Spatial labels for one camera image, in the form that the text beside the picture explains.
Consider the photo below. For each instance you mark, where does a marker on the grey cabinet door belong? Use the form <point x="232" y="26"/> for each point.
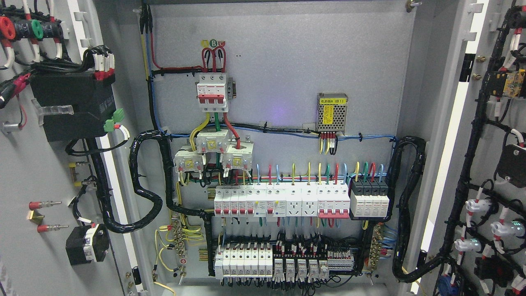
<point x="462" y="95"/>
<point x="36" y="183"/>

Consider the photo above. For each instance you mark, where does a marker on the white current transformer right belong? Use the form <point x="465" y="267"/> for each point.
<point x="238" y="159"/>

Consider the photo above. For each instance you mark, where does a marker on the white current transformer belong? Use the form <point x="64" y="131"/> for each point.
<point x="238" y="159"/>
<point x="210" y="140"/>
<point x="188" y="160"/>

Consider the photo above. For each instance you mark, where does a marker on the white current transformer top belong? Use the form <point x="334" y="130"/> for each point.
<point x="210" y="140"/>

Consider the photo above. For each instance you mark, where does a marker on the red white main breaker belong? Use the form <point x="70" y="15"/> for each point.
<point x="215" y="90"/>

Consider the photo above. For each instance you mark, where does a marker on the metal mesh power supply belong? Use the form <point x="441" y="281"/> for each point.
<point x="332" y="112"/>

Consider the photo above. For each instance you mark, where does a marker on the white current transformer left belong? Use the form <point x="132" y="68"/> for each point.
<point x="188" y="160"/>

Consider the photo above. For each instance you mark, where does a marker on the white socket breaker row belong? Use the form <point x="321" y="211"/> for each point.
<point x="271" y="201"/>

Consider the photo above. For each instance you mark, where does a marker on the relay terminal row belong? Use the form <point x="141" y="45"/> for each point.
<point x="282" y="263"/>

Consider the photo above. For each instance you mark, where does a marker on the black white surge protector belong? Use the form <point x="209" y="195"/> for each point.
<point x="369" y="200"/>

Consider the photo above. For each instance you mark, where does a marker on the brass ground bar left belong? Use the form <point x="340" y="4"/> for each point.
<point x="178" y="240"/>

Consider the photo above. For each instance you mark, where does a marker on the brass ground bar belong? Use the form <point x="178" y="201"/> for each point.
<point x="178" y="240"/>
<point x="376" y="246"/>

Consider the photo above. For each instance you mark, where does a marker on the brass ground bar right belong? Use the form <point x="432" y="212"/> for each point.
<point x="376" y="246"/>

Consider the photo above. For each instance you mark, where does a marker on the black digital power meter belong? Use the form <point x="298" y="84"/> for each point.
<point x="74" y="105"/>

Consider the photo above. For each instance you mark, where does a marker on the black cable conduit loop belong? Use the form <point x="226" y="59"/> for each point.
<point x="404" y="224"/>

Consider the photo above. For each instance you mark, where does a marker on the white rotary selector switch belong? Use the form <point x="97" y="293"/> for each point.
<point x="86" y="244"/>

